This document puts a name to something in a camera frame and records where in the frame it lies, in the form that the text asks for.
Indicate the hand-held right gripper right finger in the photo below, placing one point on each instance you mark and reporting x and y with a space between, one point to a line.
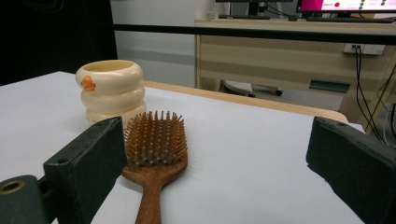
358 165

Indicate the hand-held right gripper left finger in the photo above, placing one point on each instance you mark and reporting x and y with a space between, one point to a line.
84 168

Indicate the wooden paddle hairbrush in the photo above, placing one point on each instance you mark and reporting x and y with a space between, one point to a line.
152 183

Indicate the cream ringed cup orange duck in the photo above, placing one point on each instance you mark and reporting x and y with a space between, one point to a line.
109 79

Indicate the white power strip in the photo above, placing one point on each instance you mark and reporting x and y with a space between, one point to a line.
370 49

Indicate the black curtain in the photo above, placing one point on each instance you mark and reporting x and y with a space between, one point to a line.
46 37

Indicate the light wooden desk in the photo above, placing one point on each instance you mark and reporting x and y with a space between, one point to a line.
264 62

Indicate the office chair base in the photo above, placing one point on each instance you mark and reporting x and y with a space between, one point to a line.
239 87

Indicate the black keyboard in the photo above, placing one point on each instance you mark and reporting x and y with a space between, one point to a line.
348 19
244 17

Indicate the monitor with pink screen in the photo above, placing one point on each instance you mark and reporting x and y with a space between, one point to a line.
342 4

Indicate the dark monitor with stand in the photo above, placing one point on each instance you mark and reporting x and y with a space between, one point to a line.
253 6

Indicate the black horizontal frame bar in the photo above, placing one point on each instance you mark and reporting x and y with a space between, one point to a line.
249 32

